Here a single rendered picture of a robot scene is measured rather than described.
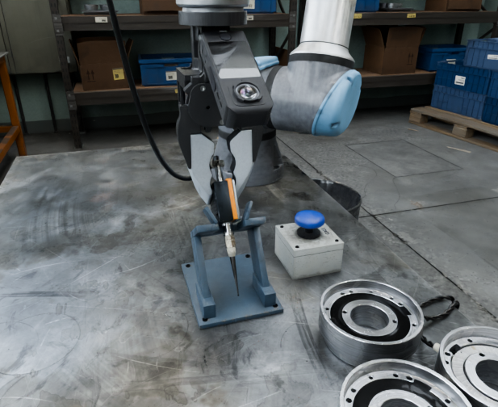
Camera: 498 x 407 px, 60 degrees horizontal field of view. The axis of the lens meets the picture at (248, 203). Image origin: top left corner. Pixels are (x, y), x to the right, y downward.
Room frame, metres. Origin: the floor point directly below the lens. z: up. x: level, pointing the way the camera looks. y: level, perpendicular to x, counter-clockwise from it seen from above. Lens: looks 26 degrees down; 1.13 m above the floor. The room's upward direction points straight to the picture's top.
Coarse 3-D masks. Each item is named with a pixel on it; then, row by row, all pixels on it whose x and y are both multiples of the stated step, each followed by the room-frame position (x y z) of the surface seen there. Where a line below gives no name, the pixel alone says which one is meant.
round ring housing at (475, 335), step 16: (448, 336) 0.32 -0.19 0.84; (464, 336) 0.33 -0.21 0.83; (480, 336) 0.33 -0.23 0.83; (496, 336) 0.33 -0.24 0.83; (448, 352) 0.31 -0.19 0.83; (448, 368) 0.28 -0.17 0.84; (464, 368) 0.29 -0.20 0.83; (480, 368) 0.30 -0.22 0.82; (496, 368) 0.30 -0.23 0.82; (480, 384) 0.27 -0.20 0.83; (496, 384) 0.30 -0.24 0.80; (480, 400) 0.25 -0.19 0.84; (496, 400) 0.26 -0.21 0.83
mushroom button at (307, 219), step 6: (306, 210) 0.52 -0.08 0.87; (312, 210) 0.52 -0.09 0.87; (300, 216) 0.50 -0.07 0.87; (306, 216) 0.50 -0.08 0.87; (312, 216) 0.50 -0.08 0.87; (318, 216) 0.50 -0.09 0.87; (300, 222) 0.50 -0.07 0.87; (306, 222) 0.49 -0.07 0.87; (312, 222) 0.49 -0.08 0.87; (318, 222) 0.49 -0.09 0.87; (306, 228) 0.49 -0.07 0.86; (312, 228) 0.49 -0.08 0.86
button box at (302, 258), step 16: (288, 224) 0.54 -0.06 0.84; (288, 240) 0.49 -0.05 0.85; (304, 240) 0.49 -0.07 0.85; (320, 240) 0.49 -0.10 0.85; (336, 240) 0.49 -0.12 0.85; (288, 256) 0.48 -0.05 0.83; (304, 256) 0.47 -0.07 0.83; (320, 256) 0.48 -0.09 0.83; (336, 256) 0.48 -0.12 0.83; (288, 272) 0.48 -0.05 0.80; (304, 272) 0.47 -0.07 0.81; (320, 272) 0.48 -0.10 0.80
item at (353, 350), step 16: (336, 288) 0.40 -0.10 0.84; (352, 288) 0.41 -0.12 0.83; (368, 288) 0.41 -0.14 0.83; (384, 288) 0.40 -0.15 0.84; (320, 304) 0.37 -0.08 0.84; (352, 304) 0.38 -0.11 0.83; (368, 304) 0.38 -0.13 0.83; (416, 304) 0.37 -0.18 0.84; (320, 320) 0.36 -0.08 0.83; (352, 320) 0.36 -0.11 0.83; (368, 320) 0.38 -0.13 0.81; (384, 320) 0.37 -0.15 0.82; (416, 320) 0.35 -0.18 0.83; (336, 336) 0.33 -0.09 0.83; (352, 336) 0.32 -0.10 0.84; (416, 336) 0.32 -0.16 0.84; (336, 352) 0.33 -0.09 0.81; (352, 352) 0.32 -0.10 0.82; (368, 352) 0.31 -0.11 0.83; (384, 352) 0.31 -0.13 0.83; (400, 352) 0.31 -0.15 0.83
